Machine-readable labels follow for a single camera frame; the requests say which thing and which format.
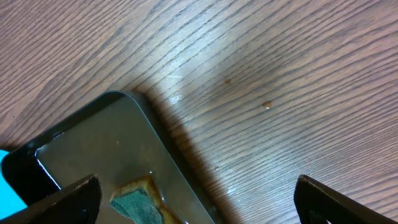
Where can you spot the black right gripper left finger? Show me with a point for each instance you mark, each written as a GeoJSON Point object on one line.
{"type": "Point", "coordinates": [77, 203]}

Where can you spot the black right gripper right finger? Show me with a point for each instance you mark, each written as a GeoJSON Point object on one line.
{"type": "Point", "coordinates": [317, 203]}

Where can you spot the green yellow sponge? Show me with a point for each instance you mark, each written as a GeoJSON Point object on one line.
{"type": "Point", "coordinates": [141, 201]}

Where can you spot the teal plastic tray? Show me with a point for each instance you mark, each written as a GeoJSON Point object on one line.
{"type": "Point", "coordinates": [10, 202]}

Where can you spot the black water tray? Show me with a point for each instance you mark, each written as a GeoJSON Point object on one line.
{"type": "Point", "coordinates": [119, 137]}

